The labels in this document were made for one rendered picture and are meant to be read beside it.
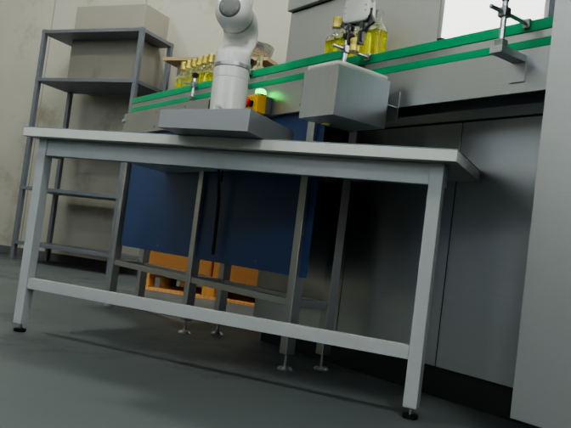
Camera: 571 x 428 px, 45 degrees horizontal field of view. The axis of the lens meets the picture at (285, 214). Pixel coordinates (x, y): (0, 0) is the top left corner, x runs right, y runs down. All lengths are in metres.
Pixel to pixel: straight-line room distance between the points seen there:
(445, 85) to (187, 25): 4.96
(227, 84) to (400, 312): 0.98
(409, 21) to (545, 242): 1.22
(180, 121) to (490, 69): 0.93
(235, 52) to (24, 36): 6.06
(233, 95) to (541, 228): 1.09
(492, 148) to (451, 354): 0.67
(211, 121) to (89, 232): 5.13
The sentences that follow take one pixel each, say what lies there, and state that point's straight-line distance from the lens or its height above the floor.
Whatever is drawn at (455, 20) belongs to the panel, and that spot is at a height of 1.26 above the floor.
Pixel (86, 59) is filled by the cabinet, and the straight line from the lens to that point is 7.07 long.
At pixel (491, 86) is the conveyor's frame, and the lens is 2.09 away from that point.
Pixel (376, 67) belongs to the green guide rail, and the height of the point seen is 1.08.
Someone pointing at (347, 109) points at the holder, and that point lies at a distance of 2.16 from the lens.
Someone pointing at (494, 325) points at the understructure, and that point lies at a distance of 2.23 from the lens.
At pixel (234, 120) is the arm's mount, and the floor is 0.78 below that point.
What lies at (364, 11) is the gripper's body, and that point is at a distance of 2.34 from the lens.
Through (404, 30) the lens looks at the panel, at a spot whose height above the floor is 1.27.
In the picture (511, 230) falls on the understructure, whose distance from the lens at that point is 2.21.
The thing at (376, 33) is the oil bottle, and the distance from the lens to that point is 2.55.
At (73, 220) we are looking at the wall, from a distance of 7.32.
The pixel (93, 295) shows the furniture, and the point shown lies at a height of 0.18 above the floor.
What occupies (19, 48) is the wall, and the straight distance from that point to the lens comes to 8.27.
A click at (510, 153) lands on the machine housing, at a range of 2.26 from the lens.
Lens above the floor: 0.43
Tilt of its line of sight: 3 degrees up
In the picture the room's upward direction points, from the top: 7 degrees clockwise
